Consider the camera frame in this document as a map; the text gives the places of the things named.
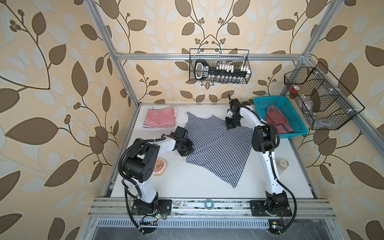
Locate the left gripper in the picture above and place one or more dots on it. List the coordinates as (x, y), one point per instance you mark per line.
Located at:
(190, 149)

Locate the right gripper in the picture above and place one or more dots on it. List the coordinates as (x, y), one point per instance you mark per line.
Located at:
(229, 125)

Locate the blue striped tank top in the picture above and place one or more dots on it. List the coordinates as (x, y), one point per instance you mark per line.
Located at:
(221, 151)

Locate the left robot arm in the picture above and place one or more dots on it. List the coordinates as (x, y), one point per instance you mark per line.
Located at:
(136, 166)

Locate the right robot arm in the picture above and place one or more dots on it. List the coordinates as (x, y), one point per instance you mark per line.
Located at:
(265, 140)

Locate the red striped folded tank top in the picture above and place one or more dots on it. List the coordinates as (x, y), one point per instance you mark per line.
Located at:
(161, 118)

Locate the maroon tank top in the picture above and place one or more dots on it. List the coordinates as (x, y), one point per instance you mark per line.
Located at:
(275, 117)

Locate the beige round tape dispenser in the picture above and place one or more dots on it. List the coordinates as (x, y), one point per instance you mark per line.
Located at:
(160, 167)

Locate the teal plastic basket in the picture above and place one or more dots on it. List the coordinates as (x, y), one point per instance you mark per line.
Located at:
(283, 103)

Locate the white tape roll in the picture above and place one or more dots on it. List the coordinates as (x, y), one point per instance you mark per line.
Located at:
(283, 164)

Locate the red white item in basket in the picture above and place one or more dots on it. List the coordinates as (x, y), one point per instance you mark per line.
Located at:
(295, 89)

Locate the black handled tool in basket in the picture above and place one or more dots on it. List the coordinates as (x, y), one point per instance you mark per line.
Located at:
(220, 72)

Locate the black wire basket back wall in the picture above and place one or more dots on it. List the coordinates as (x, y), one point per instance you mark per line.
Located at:
(233, 57)

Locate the black wire basket wall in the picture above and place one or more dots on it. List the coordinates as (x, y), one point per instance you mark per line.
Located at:
(327, 102)
(233, 57)

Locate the black wire basket right wall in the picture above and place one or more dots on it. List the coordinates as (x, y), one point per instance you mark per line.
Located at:
(327, 102)

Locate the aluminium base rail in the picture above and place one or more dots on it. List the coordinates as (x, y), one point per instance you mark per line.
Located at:
(214, 219)

